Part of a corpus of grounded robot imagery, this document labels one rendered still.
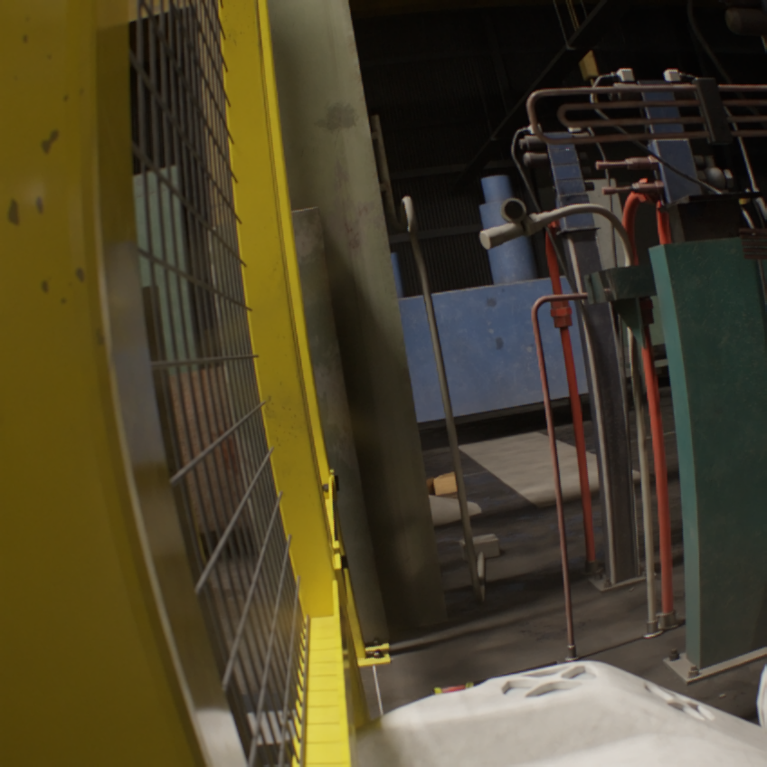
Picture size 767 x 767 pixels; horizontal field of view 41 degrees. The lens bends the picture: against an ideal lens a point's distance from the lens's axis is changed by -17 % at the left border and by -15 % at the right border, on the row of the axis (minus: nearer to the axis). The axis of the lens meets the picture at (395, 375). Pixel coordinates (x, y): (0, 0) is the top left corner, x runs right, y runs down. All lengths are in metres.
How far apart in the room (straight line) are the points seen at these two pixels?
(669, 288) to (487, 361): 5.33
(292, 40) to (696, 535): 1.63
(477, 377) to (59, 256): 7.01
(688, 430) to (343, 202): 1.18
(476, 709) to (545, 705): 0.06
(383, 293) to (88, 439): 2.56
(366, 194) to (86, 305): 2.58
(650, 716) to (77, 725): 0.83
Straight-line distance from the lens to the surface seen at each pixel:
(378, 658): 2.52
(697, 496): 1.90
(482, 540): 3.54
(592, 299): 2.12
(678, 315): 1.87
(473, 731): 0.96
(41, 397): 0.17
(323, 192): 2.74
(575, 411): 2.97
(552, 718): 0.97
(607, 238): 11.04
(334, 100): 2.79
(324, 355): 2.62
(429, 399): 7.14
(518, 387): 7.20
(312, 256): 2.63
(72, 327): 0.17
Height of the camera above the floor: 0.70
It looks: 2 degrees down
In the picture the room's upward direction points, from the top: 9 degrees counter-clockwise
